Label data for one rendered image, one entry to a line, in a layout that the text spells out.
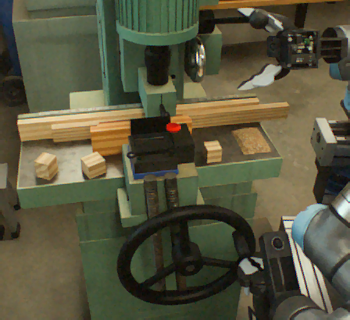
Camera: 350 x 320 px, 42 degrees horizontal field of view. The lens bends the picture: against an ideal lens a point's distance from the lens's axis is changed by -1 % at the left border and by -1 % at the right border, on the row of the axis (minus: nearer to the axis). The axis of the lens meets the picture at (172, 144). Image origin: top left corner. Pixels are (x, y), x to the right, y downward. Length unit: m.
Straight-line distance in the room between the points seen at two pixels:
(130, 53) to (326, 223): 0.64
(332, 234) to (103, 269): 0.68
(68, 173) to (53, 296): 0.98
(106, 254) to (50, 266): 0.88
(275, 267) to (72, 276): 1.33
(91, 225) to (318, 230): 0.57
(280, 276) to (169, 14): 0.52
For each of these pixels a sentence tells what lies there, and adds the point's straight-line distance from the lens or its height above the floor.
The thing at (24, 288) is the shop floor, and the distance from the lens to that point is 2.00.
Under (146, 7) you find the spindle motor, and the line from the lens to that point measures 0.92.
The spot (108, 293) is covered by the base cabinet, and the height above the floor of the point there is 0.50.
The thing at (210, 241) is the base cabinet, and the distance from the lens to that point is 1.22.
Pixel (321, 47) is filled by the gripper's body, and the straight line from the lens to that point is 0.92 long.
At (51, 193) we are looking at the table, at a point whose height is 0.88.
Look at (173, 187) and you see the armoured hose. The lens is 0.91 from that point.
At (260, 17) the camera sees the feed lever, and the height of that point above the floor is 1.27.
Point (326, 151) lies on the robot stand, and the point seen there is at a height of 0.74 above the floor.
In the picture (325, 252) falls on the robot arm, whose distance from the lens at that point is 0.70.
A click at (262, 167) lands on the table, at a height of 0.88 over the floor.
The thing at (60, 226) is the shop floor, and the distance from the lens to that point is 2.19.
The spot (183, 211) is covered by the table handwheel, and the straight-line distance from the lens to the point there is 0.85.
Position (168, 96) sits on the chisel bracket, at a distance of 1.04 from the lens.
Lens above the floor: 1.55
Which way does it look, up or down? 36 degrees down
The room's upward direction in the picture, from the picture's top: 1 degrees clockwise
